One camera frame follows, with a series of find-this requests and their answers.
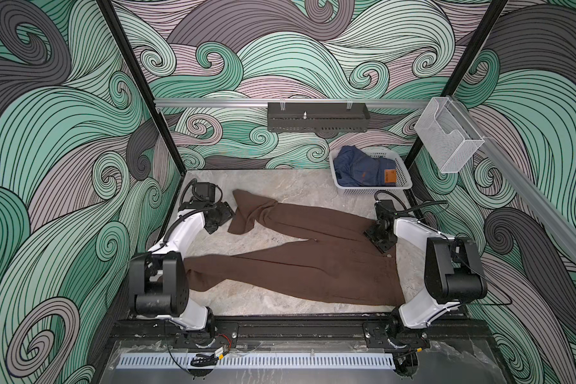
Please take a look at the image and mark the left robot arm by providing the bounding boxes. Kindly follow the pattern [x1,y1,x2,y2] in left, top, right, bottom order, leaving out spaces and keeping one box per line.
[128,202,235,336]

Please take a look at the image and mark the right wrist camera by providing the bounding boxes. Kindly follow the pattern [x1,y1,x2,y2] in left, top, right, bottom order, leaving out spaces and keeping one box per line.
[374,200,397,222]

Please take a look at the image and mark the aluminium rail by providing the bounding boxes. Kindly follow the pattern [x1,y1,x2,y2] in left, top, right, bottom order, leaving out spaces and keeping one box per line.
[448,96,576,264]
[154,98,433,110]

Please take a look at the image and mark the blue jeans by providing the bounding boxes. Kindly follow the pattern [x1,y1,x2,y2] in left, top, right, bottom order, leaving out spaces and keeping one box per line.
[331,146,398,187]

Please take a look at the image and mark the black perforated metal tray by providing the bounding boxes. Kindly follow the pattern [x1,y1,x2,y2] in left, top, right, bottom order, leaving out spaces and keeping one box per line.
[267,102,371,138]

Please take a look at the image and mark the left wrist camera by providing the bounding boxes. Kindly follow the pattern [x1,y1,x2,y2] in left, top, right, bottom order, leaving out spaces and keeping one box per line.
[191,182,217,203]

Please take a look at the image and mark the white mesh wall holder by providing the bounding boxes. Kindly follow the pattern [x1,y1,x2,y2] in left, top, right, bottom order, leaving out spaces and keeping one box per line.
[414,97,484,174]

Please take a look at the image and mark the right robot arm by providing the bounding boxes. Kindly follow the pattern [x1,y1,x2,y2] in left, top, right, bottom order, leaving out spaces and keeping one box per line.
[365,218,488,330]

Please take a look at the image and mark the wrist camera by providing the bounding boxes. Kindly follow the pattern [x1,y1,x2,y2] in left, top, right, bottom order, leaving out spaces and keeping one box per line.
[191,182,217,203]
[374,200,397,222]

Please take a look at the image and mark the aluminium rail right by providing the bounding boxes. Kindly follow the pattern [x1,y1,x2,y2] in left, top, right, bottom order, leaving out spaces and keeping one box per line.
[448,96,576,264]

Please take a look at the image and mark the white plastic basket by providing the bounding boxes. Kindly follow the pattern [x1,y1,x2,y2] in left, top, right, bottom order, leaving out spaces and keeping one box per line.
[328,147,413,195]

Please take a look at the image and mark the brown trousers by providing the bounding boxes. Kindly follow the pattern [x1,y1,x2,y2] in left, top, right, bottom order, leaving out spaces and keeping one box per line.
[184,190,406,307]

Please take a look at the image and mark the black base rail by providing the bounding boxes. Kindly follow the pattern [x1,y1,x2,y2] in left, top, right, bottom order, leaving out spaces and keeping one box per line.
[110,312,492,350]

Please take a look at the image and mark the white slotted cable duct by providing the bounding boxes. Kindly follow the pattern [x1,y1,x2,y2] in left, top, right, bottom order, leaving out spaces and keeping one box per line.
[116,352,395,370]

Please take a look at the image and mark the aluminium rail back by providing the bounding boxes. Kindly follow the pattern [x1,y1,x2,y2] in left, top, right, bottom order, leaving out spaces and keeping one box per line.
[154,98,433,110]

